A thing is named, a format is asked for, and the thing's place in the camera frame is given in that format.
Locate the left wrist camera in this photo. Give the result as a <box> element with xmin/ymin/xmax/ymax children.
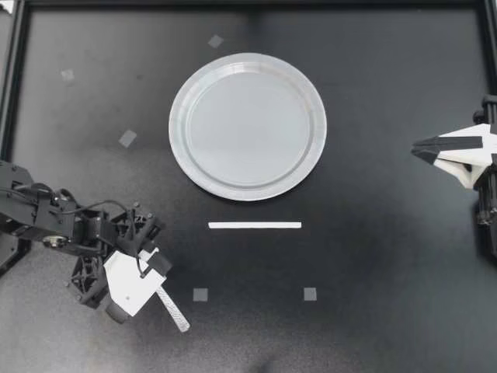
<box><xmin>103</xmin><ymin>248</ymin><xmax>169</xmax><ymax>318</ymax></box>

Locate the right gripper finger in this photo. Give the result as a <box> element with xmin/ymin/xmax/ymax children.
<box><xmin>411</xmin><ymin>124</ymin><xmax>497</xmax><ymax>155</ymax></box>
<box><xmin>412</xmin><ymin>149</ymin><xmax>492</xmax><ymax>190</ymax></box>

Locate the silver metal fork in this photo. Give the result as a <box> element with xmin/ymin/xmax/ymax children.
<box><xmin>156</xmin><ymin>285</ymin><xmax>192</xmax><ymax>334</ymax></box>

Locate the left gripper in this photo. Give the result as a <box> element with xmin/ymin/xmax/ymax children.
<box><xmin>69</xmin><ymin>201</ymin><xmax>174</xmax><ymax>324</ymax></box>

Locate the white round plate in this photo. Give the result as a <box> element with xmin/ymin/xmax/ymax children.
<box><xmin>168</xmin><ymin>52</ymin><xmax>328</xmax><ymax>202</ymax></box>

